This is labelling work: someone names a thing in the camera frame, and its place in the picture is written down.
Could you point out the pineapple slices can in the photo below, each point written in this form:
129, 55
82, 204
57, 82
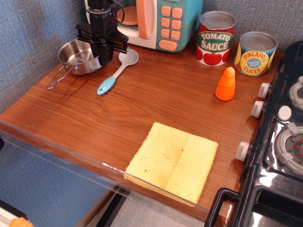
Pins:
255, 53

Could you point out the small stainless steel pot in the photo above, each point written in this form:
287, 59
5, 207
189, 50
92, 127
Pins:
76, 58

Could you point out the clear acrylic table guard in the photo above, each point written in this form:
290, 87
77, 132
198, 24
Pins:
52, 191

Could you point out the orange toy carrot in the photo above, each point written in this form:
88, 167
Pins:
226, 86

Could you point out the white spoon with teal handle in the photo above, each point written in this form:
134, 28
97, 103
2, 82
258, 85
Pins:
126, 59

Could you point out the tomato sauce can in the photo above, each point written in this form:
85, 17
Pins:
215, 35

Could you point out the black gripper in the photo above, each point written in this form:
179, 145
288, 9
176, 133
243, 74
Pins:
102, 34

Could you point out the yellow sponge cloth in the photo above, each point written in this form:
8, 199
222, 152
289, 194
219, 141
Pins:
173, 163

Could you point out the toy microwave teal and white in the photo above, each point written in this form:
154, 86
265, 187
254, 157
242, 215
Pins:
164, 25

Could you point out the orange striped object at corner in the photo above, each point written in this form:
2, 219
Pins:
17, 222

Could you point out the black toy stove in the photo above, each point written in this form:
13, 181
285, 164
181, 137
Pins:
271, 183

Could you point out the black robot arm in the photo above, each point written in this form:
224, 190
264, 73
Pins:
104, 5

